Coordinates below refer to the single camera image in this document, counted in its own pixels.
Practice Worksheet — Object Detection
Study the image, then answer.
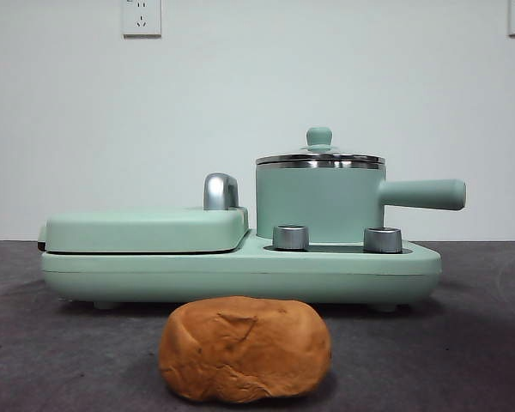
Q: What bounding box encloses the glass lid with green knob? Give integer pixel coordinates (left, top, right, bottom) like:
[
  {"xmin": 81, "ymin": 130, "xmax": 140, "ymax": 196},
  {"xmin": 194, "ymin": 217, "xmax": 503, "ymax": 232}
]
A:
[{"xmin": 256, "ymin": 125, "xmax": 386, "ymax": 167}]

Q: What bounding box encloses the brown potato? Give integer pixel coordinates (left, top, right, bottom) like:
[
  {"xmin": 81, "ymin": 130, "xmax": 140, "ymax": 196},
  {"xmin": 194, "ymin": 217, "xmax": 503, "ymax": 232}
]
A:
[{"xmin": 158, "ymin": 294, "xmax": 332, "ymax": 392}]

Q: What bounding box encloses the mint green steamer pot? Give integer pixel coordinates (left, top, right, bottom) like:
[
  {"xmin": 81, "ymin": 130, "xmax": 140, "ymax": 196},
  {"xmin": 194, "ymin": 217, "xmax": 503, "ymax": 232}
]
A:
[{"xmin": 255, "ymin": 156, "xmax": 467, "ymax": 241}]

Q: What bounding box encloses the silver control knob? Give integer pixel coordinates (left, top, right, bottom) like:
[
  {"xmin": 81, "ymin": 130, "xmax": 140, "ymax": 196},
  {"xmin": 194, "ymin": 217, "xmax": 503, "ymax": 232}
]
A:
[
  {"xmin": 362, "ymin": 226, "xmax": 403, "ymax": 253},
  {"xmin": 272, "ymin": 224, "xmax": 310, "ymax": 251}
]

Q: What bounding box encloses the mint green breakfast machine base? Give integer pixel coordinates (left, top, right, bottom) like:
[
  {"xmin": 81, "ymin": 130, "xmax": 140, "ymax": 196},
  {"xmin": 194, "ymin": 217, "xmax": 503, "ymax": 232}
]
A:
[{"xmin": 40, "ymin": 227, "xmax": 442, "ymax": 312}]

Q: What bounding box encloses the mint green griddle cover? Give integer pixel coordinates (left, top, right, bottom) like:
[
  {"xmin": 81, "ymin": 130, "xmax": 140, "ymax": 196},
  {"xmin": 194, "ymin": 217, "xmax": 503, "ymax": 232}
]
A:
[{"xmin": 38, "ymin": 204, "xmax": 250, "ymax": 256}]

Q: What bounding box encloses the chrome griddle cover handle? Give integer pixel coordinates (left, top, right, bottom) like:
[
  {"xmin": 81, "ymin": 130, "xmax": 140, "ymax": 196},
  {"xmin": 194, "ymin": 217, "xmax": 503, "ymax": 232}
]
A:
[{"xmin": 203, "ymin": 172, "xmax": 240, "ymax": 212}]

